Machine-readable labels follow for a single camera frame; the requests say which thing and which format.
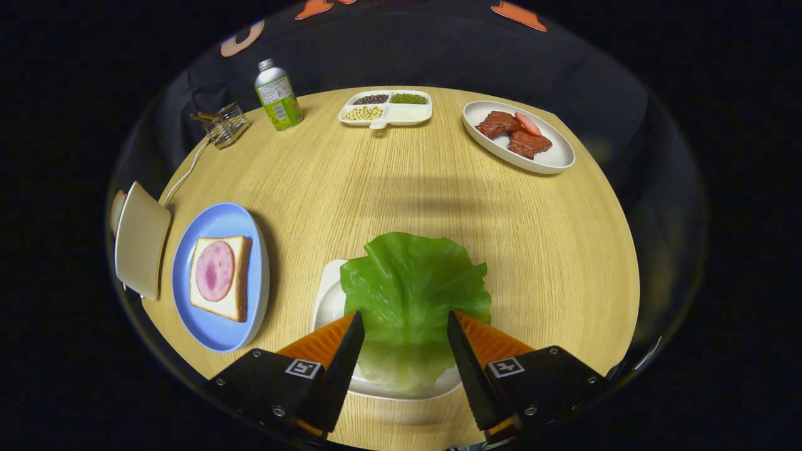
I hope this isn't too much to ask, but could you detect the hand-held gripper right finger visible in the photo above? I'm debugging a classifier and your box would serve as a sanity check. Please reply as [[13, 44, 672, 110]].
[[447, 310, 608, 442]]

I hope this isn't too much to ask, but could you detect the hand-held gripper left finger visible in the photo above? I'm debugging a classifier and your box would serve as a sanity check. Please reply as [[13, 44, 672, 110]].
[[204, 311, 365, 442]]

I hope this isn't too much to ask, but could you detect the green lettuce leaf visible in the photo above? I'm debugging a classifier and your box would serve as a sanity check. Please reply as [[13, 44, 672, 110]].
[[340, 232, 492, 395]]

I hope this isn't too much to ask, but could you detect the white square plate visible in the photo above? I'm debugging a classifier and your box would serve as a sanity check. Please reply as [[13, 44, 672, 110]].
[[311, 259, 464, 402]]

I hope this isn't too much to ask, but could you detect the white bread slice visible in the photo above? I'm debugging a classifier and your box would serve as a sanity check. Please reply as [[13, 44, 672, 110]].
[[190, 236, 253, 323]]

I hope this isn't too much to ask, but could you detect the pink ham slice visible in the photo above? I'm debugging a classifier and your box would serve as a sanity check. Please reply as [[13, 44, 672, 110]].
[[195, 241, 236, 302]]

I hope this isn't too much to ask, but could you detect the blue round plate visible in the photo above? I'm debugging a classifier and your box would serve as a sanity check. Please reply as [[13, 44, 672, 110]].
[[172, 202, 271, 353]]

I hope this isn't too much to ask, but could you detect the white oval plate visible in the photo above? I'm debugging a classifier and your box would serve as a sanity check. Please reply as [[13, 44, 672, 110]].
[[462, 100, 576, 175]]

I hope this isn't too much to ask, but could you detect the brown meat slice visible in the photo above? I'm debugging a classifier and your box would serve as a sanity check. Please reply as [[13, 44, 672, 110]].
[[475, 111, 522, 139], [508, 129, 553, 160]]

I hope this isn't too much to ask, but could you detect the white toaster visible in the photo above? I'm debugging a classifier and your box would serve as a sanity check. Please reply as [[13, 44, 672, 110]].
[[110, 181, 172, 301]]

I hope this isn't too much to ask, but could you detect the red sausage slice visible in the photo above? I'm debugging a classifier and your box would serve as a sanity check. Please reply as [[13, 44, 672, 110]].
[[514, 111, 542, 137]]

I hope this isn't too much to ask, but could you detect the white divided dish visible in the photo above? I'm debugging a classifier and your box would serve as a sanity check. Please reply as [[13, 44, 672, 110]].
[[338, 90, 433, 130]]

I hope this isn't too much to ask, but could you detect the green label metal bottle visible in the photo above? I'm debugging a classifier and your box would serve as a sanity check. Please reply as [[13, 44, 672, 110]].
[[254, 58, 305, 132]]

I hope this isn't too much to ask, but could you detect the black backdrop cloth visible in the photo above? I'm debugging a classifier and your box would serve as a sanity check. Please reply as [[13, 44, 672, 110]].
[[107, 0, 706, 389]]

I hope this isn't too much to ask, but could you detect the white toaster cable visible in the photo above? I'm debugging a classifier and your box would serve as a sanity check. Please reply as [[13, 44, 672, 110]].
[[163, 139, 211, 207]]

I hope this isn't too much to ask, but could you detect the metal wire holder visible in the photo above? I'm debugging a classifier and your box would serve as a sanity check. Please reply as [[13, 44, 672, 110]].
[[206, 102, 250, 150]]

